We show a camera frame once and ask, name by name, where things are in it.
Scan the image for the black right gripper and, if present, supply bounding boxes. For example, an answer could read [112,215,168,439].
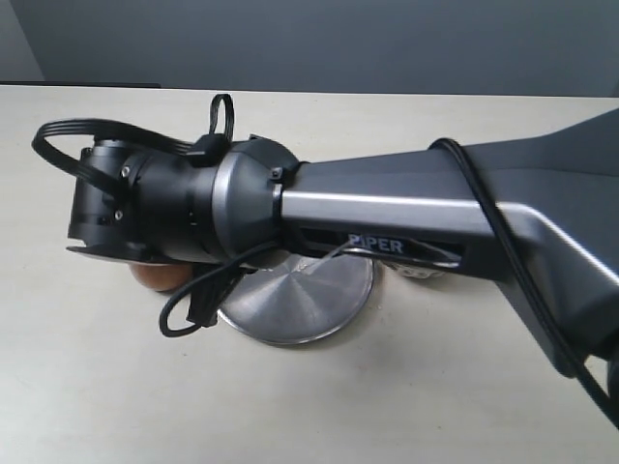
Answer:
[67,139,155,265]

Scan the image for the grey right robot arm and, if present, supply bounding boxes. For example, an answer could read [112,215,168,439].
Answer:
[69,111,618,377]

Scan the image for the brown wooden cup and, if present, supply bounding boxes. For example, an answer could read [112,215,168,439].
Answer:
[129,264,192,293]

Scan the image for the steel bowl of rice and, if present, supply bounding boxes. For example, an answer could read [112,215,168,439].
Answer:
[384,262,444,280]

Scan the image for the round steel plate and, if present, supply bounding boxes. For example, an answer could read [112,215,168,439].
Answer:
[219,255,376,346]

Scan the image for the black flat ribbon cable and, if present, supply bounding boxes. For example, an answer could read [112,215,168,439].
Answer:
[31,93,237,204]

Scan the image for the black round cable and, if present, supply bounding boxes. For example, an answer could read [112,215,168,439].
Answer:
[158,137,619,430]

